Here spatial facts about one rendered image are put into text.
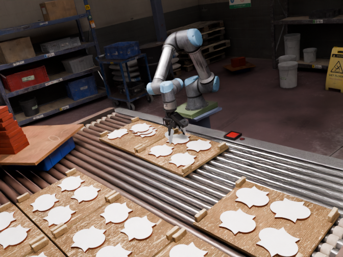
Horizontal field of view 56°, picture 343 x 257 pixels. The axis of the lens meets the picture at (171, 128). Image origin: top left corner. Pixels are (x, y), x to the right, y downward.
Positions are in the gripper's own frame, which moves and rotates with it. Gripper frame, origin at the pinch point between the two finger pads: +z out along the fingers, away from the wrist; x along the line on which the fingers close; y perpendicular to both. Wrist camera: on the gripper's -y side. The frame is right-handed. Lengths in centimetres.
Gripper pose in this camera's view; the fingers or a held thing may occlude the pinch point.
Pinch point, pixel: (178, 139)
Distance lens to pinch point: 194.9
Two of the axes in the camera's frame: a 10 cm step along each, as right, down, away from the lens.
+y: -6.5, -1.9, 7.3
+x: -7.4, 3.8, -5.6
